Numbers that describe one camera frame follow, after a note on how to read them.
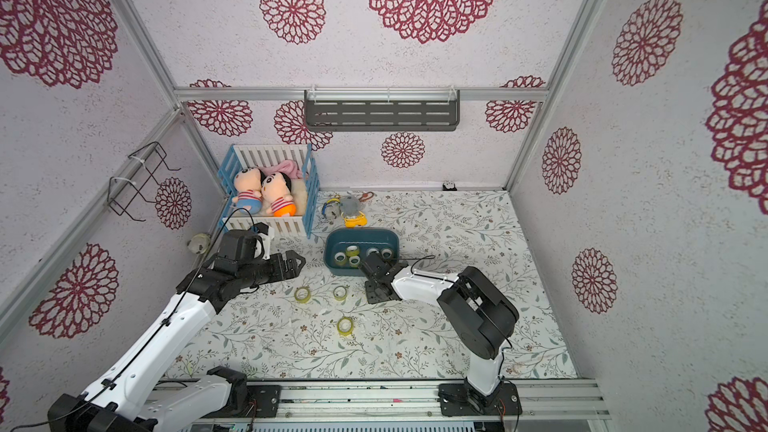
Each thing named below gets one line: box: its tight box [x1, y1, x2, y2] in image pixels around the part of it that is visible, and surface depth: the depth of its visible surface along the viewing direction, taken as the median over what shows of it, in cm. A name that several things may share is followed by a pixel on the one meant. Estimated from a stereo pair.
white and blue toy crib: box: [217, 144, 321, 239], surface depth 108 cm
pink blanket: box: [259, 159, 303, 179], surface depth 114 cm
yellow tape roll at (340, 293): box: [333, 285, 347, 301], surface depth 94 cm
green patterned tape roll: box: [336, 316, 354, 336], surface depth 87 cm
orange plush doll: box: [261, 172, 297, 217], surface depth 105 cm
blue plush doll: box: [232, 167, 263, 215], surface depth 107 cm
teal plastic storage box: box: [323, 227, 401, 276], surface depth 102 cm
